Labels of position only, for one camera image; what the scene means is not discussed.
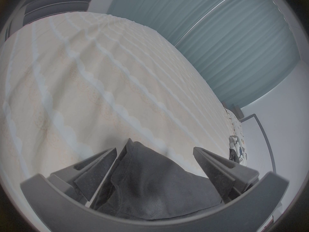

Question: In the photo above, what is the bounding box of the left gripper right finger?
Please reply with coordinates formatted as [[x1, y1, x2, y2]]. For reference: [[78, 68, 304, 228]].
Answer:
[[193, 147, 260, 204]]

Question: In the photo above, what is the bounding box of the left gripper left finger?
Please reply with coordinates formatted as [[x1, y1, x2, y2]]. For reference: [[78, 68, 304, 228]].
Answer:
[[49, 148, 118, 204]]

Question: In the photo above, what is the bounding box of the black T-shirt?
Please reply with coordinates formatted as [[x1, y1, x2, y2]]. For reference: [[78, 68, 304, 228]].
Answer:
[[90, 138, 222, 220]]

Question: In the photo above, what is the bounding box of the pile of clothes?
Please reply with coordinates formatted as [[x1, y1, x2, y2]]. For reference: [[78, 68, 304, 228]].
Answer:
[[228, 135, 248, 164]]

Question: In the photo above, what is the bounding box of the bed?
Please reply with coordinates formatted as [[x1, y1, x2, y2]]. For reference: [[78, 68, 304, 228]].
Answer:
[[0, 12, 277, 202]]

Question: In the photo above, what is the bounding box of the black satin garment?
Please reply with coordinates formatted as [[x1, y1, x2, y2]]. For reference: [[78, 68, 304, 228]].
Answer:
[[229, 148, 240, 163]]

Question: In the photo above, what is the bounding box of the white printed pillow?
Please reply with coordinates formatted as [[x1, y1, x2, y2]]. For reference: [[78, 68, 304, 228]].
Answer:
[[225, 108, 245, 142]]

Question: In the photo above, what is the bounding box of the grey bedside table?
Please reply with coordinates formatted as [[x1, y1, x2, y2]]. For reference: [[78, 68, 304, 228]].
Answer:
[[222, 101, 245, 118]]

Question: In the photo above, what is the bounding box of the blue-green curtain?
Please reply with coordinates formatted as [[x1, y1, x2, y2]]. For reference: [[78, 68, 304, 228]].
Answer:
[[175, 0, 301, 108], [106, 0, 250, 45]]

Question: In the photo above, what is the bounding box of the black chest of drawers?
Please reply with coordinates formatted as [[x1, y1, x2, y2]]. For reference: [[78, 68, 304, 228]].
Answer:
[[23, 0, 93, 26]]

